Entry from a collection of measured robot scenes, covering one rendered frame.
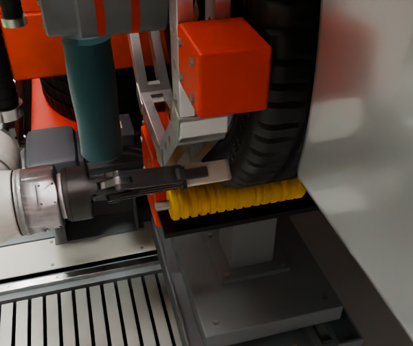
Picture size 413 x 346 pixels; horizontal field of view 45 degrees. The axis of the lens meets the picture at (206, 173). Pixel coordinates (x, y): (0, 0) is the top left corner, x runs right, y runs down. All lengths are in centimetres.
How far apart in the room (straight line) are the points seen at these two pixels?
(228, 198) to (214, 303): 30
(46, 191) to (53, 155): 56
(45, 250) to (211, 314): 58
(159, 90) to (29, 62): 43
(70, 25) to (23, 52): 54
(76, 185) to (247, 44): 31
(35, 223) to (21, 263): 77
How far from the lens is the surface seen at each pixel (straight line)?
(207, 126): 62
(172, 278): 125
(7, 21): 99
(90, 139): 102
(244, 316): 107
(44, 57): 131
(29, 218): 68
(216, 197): 86
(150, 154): 90
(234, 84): 50
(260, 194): 88
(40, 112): 172
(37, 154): 125
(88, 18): 76
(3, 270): 145
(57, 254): 145
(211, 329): 105
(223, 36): 52
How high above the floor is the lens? 107
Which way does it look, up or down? 36 degrees down
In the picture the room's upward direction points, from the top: straight up
